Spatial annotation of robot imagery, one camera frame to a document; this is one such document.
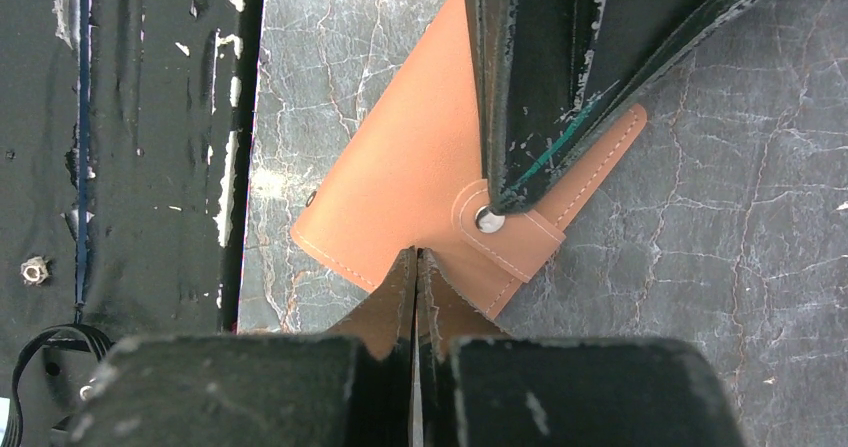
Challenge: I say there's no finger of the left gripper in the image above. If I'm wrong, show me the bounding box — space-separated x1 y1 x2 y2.
496 0 759 215
465 0 518 199

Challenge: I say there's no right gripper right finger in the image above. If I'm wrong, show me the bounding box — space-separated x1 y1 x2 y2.
417 249 744 446

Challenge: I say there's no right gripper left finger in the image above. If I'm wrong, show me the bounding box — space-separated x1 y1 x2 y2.
67 248 418 446

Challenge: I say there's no brown leather card holder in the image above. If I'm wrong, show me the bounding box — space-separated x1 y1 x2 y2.
291 0 647 318

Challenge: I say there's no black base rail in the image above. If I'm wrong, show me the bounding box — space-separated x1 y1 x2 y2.
1 0 262 446

